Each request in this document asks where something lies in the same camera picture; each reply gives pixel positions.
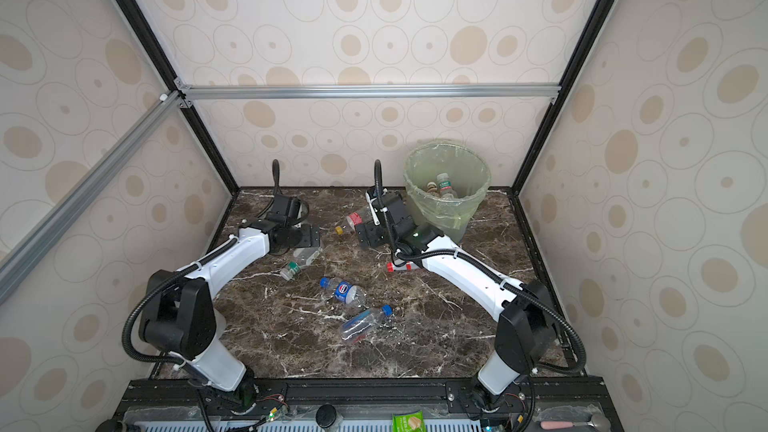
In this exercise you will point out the green lined mesh waste bin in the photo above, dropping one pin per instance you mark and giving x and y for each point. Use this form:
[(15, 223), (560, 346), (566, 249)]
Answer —
[(470, 176)]

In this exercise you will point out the red label clear bottle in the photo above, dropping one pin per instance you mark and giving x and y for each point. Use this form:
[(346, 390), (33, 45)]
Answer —
[(348, 224)]

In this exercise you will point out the green cap clear bottle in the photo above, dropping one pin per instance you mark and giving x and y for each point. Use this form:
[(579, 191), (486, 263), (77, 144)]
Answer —
[(301, 258)]

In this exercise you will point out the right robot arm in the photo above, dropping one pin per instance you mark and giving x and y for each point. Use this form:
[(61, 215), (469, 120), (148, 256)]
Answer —
[(530, 332)]

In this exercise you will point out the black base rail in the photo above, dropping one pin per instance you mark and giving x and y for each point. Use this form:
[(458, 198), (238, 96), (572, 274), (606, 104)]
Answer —
[(290, 404)]

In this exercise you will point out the horizontal aluminium rail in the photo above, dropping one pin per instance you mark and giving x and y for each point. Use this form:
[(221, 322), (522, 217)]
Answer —
[(359, 92)]

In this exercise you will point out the left diagonal aluminium rail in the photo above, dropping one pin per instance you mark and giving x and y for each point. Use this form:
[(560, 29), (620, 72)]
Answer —
[(21, 261)]

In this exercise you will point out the pink handled tool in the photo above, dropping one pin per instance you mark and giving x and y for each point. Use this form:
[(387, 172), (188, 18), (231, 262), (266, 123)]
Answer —
[(598, 422)]

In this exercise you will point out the blue cap round-label bottle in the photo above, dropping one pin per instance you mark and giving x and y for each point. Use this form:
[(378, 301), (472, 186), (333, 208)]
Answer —
[(343, 291)]

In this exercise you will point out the green snack packet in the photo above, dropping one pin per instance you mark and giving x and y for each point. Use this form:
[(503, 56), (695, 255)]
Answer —
[(412, 422)]

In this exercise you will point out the red white label bottle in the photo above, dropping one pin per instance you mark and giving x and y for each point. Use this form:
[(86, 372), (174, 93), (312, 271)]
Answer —
[(445, 186)]

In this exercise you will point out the red cap lying bottle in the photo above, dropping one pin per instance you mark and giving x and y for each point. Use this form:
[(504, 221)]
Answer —
[(405, 266)]

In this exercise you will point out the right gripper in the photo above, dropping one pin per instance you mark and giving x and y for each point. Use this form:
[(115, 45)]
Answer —
[(370, 230)]

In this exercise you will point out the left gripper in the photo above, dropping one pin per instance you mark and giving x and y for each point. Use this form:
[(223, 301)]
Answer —
[(308, 236)]

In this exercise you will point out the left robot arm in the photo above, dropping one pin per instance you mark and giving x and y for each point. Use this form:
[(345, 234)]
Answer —
[(176, 322)]

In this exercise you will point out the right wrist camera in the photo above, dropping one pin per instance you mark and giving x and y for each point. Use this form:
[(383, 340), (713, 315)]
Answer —
[(377, 205)]

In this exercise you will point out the crushed blue cap bottle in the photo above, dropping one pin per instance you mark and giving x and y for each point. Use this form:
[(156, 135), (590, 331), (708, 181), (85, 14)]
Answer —
[(365, 322)]

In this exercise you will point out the black round knob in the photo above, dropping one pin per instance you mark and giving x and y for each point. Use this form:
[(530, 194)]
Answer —
[(327, 418)]

